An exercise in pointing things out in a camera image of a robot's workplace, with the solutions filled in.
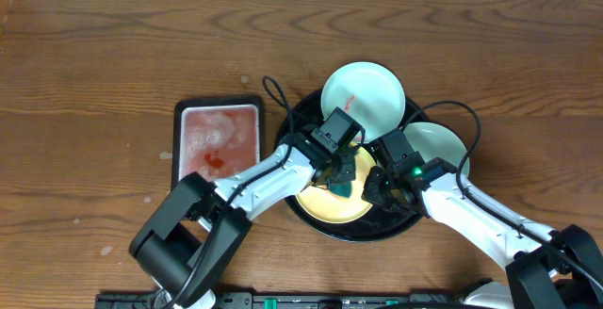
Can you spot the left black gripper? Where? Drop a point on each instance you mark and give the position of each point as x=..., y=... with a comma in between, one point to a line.
x=340, y=170

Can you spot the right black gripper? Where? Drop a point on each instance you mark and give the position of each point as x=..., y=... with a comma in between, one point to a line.
x=404, y=207

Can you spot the green scrub sponge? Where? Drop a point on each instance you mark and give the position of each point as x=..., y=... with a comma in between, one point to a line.
x=343, y=190

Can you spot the yellow plate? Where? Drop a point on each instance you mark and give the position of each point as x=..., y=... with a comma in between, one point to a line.
x=319, y=204

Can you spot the light blue plate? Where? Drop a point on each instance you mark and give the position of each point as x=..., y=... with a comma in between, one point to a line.
x=433, y=140
x=369, y=93

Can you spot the light blue plate top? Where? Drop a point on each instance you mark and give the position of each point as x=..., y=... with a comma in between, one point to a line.
x=369, y=93

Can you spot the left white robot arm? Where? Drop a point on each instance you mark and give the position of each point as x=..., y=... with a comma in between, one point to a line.
x=190, y=239

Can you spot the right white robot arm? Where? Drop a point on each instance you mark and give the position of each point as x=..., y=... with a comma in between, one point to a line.
x=545, y=267

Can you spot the black rectangular soap tray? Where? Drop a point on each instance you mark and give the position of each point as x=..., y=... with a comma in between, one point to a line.
x=216, y=136

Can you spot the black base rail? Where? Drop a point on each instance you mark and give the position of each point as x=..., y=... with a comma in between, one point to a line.
x=247, y=300

